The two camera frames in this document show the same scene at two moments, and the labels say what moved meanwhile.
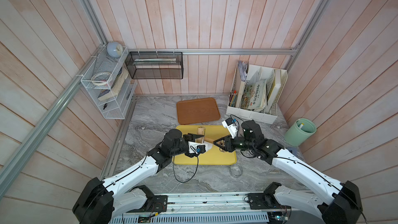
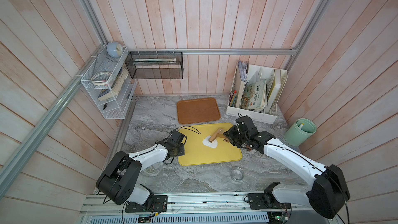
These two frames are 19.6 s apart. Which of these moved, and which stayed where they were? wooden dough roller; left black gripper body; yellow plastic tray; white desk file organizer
Moved: wooden dough roller
Stayed: left black gripper body; white desk file organizer; yellow plastic tray
